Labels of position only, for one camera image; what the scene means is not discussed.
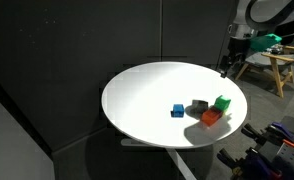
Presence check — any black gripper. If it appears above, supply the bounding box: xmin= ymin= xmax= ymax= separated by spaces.
xmin=219 ymin=32 xmax=252 ymax=80

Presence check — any bright green block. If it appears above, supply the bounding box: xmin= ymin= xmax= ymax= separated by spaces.
xmin=214 ymin=94 xmax=232 ymax=112

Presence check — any grey block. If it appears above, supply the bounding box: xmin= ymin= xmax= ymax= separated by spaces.
xmin=191 ymin=98 xmax=210 ymax=116

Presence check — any orange block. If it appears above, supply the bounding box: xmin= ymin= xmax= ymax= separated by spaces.
xmin=200 ymin=108 xmax=223 ymax=127

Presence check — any blue block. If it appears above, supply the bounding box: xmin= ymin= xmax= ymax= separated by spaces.
xmin=170 ymin=103 xmax=186 ymax=119

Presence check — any wooden chair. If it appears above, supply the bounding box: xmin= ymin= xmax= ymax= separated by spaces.
xmin=234 ymin=44 xmax=294 ymax=99

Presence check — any black spring clamp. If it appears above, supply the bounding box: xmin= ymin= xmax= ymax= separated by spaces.
xmin=216 ymin=148 xmax=245 ymax=176
xmin=240 ymin=122 xmax=271 ymax=147

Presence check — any purple and orange clamp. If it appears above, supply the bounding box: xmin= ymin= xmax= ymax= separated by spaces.
xmin=266 ymin=121 xmax=294 ymax=149

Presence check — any purple and red clamp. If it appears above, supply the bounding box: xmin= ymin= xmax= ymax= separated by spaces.
xmin=244 ymin=147 xmax=283 ymax=180

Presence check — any white table leg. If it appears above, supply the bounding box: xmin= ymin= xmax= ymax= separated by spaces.
xmin=120 ymin=137 xmax=199 ymax=180

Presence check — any black perforated board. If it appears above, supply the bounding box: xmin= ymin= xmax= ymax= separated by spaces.
xmin=261 ymin=115 xmax=294 ymax=180

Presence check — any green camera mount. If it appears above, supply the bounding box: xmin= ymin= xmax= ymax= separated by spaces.
xmin=249 ymin=33 xmax=283 ymax=53

